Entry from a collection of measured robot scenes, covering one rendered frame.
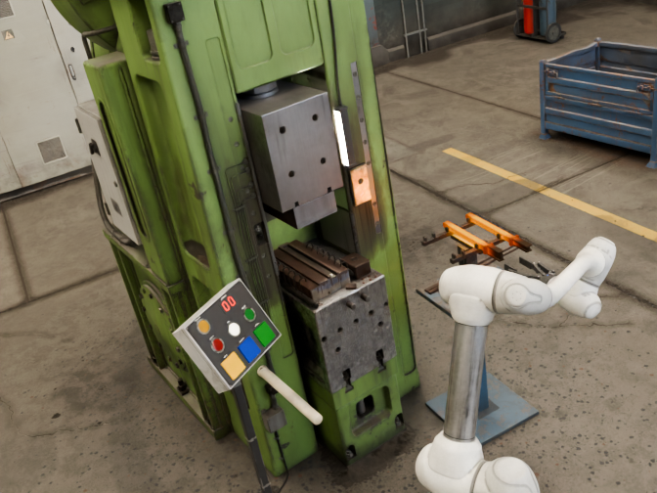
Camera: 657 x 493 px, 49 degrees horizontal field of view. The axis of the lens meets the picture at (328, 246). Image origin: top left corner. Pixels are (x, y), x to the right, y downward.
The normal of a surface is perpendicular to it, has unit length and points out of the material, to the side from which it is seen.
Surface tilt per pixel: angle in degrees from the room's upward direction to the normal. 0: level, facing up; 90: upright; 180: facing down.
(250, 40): 90
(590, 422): 0
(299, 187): 90
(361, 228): 90
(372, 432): 90
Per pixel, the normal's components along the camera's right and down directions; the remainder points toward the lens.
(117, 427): -0.17, -0.86
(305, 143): 0.57, 0.31
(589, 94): -0.82, 0.37
